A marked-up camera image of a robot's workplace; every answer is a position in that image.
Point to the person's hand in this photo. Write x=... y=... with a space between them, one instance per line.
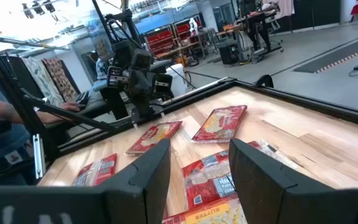
x=71 y=106

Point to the black table edge frame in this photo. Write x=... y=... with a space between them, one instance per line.
x=291 y=96

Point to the black rig frame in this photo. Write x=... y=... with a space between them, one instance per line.
x=14 y=96

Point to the black table clamp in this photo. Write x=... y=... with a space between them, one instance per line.
x=264 y=81

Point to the red butter popcorn bag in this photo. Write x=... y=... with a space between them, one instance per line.
x=154 y=137
x=221 y=124
x=210 y=213

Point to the white box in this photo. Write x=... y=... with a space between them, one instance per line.
x=177 y=81

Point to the red popcorn bag label side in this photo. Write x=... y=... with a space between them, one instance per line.
x=99 y=169
x=207 y=180

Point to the light floral fabric panel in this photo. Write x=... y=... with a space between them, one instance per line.
x=42 y=79

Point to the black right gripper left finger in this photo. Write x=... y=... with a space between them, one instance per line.
x=141 y=186

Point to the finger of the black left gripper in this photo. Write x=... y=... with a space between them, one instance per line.
x=158 y=109
x=136 y=117

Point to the black standing desk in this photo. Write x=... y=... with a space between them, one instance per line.
x=259 y=28

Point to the brown patterned fabric panel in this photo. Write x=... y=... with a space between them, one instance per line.
x=61 y=79

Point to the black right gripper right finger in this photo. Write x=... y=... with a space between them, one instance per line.
x=269 y=193

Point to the black spotlight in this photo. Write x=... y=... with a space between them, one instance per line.
x=38 y=7
x=49 y=5
x=27 y=12

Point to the shelf with red bins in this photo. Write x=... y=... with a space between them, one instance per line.
x=160 y=40
x=185 y=29

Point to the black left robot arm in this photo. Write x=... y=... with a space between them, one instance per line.
x=132 y=28

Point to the silver aluminium bracket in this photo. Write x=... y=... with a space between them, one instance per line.
x=38 y=155

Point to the red figure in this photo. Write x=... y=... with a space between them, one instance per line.
x=357 y=9

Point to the black computer tower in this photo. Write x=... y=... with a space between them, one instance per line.
x=228 y=53

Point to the dark floor mat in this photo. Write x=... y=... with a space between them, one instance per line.
x=334 y=57

